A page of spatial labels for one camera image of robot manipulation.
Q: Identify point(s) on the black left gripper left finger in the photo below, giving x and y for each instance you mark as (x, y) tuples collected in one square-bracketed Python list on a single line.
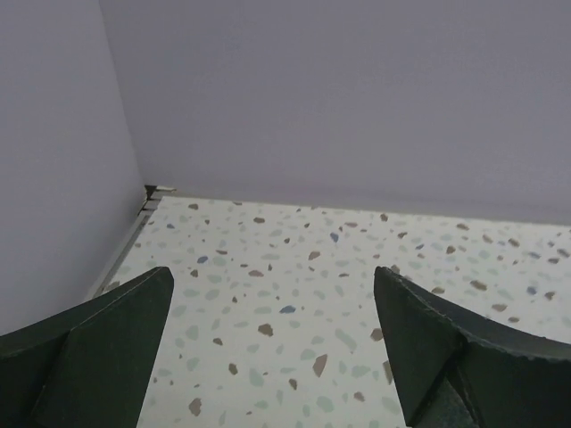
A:
[(88, 366)]

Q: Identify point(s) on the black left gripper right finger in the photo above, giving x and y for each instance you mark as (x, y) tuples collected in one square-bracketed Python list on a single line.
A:
[(454, 368)]

